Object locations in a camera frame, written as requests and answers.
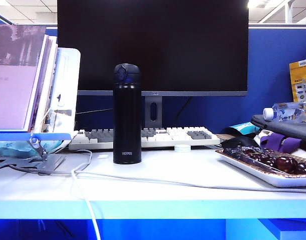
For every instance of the pink cover book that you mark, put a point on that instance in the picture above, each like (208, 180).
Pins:
(15, 87)

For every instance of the grey monitor stand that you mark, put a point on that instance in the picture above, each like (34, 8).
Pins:
(147, 117)

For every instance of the blue office partition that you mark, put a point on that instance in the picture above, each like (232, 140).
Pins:
(268, 75)

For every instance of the blue cabinet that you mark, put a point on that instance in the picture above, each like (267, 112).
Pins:
(280, 230)

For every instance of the large dark red cherry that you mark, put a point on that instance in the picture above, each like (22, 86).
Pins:
(286, 164)

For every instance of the teal plastic packet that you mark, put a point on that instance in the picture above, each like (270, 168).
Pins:
(7, 150)

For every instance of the clear mineral water bottle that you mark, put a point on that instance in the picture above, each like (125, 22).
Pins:
(285, 112)

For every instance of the black fabric bag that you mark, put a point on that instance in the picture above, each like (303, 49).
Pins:
(288, 130)

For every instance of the yellow printed package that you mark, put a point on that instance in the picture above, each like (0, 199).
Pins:
(301, 82)

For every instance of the black thermos flask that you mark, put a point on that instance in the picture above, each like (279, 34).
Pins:
(127, 120)

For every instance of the blue and white pouch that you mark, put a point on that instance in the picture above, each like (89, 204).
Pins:
(243, 128)

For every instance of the white rectangular tray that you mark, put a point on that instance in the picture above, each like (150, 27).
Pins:
(268, 176)

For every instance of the small dark red cherry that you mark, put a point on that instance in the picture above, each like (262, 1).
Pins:
(264, 157)

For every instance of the small white eraser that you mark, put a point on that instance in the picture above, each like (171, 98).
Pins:
(102, 156)

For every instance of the black computer monitor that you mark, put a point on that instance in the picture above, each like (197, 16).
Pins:
(167, 45)

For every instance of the white and grey keyboard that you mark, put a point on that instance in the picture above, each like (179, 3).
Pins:
(167, 136)

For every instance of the metal book stand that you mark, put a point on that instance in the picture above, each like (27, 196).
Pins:
(30, 137)

